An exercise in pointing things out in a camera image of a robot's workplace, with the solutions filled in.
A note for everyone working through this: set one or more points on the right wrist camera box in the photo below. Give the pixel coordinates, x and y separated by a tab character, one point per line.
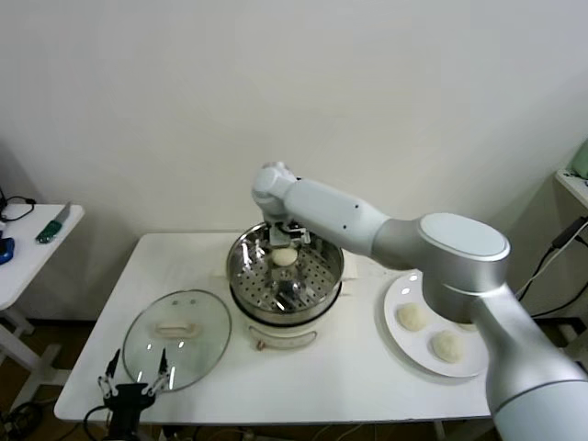
297	232

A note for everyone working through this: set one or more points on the white electric cooker pot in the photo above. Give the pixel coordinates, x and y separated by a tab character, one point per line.
280	337

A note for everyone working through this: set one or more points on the white shelf rack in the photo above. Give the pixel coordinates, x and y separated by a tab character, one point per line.
574	184

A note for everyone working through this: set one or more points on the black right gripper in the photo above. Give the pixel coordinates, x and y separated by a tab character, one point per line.
278	236

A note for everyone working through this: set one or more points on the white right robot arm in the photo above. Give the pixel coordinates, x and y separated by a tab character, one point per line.
331	206

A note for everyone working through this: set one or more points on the mint green appliance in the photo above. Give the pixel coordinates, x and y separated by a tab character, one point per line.
583	161

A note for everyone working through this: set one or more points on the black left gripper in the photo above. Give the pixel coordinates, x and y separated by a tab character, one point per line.
126	399

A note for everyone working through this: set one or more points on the perforated steel steamer basket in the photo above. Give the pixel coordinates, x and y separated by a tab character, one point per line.
331	271

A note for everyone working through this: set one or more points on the black power adapter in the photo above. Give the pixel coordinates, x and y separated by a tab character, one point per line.
567	234

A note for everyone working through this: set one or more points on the white side table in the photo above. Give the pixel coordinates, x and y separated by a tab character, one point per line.
41	257

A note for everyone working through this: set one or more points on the blue plastic object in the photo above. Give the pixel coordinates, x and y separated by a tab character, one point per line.
7	252

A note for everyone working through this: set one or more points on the round glass pot lid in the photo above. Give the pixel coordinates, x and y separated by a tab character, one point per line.
202	317

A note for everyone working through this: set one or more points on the round white plate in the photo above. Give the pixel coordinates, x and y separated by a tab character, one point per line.
404	351

